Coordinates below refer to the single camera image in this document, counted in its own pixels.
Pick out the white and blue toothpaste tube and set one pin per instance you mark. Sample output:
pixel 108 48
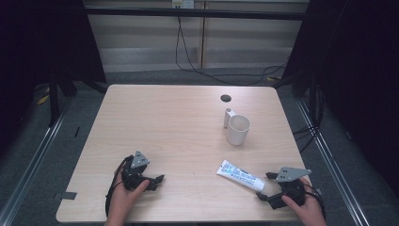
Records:
pixel 241 175

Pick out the grey tape strip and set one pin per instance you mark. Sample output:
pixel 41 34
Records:
pixel 65 196

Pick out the black horizontal frame bar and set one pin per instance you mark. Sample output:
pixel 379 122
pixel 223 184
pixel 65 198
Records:
pixel 194 13

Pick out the yellow floor tape piece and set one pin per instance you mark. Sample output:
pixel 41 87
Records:
pixel 42 100

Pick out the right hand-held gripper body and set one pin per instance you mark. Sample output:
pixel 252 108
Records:
pixel 291 185

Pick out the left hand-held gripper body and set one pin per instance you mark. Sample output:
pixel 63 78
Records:
pixel 135 171

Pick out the person's left hand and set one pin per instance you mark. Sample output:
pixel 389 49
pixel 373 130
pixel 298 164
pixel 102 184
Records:
pixel 124 201

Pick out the silver floor rail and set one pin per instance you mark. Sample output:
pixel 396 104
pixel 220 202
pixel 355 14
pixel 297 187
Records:
pixel 332 163
pixel 29 169

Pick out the white wall power outlet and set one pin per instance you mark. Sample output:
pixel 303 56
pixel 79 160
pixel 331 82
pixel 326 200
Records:
pixel 183 3

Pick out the dark round table grommet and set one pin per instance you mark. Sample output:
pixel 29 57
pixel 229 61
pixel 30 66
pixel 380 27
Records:
pixel 226 98

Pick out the black curtain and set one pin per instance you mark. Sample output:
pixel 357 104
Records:
pixel 44 40
pixel 357 78

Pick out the person's right hand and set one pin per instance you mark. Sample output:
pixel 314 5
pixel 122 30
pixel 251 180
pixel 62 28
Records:
pixel 306 210

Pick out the black metal stand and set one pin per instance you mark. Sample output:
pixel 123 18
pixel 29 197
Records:
pixel 54 100

